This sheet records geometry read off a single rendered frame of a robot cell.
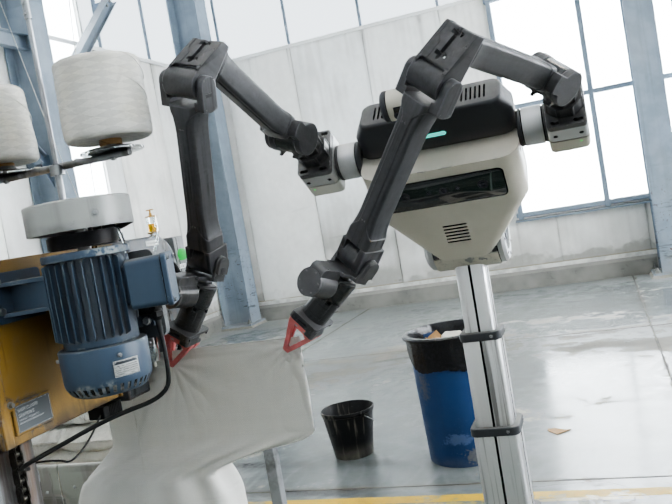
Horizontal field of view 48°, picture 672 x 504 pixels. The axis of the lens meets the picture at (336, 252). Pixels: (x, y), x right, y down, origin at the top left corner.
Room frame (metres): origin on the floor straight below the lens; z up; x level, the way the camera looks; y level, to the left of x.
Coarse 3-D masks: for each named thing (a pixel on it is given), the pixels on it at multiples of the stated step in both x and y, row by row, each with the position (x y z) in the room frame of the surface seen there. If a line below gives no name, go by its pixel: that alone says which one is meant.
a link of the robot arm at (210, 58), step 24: (192, 48) 1.46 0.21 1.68; (216, 48) 1.44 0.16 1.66; (168, 72) 1.43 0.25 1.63; (192, 72) 1.41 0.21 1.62; (216, 72) 1.45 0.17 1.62; (240, 72) 1.54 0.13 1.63; (192, 96) 1.42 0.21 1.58; (240, 96) 1.56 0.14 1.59; (264, 96) 1.62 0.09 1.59; (264, 120) 1.65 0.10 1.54; (288, 120) 1.71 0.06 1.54; (312, 144) 1.77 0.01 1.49
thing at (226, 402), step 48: (192, 384) 1.63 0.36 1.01; (240, 384) 1.59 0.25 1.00; (288, 384) 1.55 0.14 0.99; (144, 432) 1.67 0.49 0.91; (192, 432) 1.63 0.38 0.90; (240, 432) 1.60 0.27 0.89; (288, 432) 1.56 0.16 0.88; (96, 480) 1.66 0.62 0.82; (144, 480) 1.61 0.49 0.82; (192, 480) 1.59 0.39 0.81; (240, 480) 1.66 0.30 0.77
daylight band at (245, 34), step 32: (96, 0) 8.76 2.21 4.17; (128, 0) 9.40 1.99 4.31; (160, 0) 10.14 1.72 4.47; (224, 0) 10.32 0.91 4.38; (256, 0) 10.17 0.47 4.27; (288, 0) 10.02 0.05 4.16; (320, 0) 9.88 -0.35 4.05; (352, 0) 9.74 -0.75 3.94; (384, 0) 9.60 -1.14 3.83; (416, 0) 9.47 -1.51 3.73; (448, 0) 9.34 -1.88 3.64; (128, 32) 9.28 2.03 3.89; (160, 32) 10.00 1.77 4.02; (224, 32) 10.35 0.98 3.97; (256, 32) 10.20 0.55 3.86; (288, 32) 10.05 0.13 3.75; (320, 32) 9.90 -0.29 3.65
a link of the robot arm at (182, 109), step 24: (168, 96) 1.46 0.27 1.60; (216, 96) 1.44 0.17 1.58; (192, 120) 1.44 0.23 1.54; (192, 144) 1.46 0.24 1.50; (192, 168) 1.49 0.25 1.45; (192, 192) 1.51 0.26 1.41; (192, 216) 1.54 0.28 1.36; (216, 216) 1.57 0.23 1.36; (192, 240) 1.57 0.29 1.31; (216, 240) 1.57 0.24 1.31; (192, 264) 1.59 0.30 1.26
